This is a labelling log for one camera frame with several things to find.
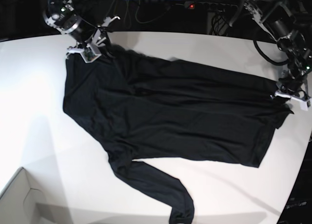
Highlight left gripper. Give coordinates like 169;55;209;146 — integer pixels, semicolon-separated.
271;80;310;111

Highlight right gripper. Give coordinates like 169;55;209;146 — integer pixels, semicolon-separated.
66;16;120;63

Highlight black long-sleeve t-shirt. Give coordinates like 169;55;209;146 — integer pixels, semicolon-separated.
63;46;292;224

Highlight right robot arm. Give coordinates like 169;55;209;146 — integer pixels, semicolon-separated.
43;0;120;63

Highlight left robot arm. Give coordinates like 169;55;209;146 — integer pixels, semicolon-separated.
230;0;312;111

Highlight black power strip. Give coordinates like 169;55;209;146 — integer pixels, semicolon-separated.
184;1;238;12

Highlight white cardboard box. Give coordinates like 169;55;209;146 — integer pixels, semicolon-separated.
0;167;50;224

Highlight tangled cables on floor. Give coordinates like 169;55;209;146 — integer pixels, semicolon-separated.
102;0;171;29

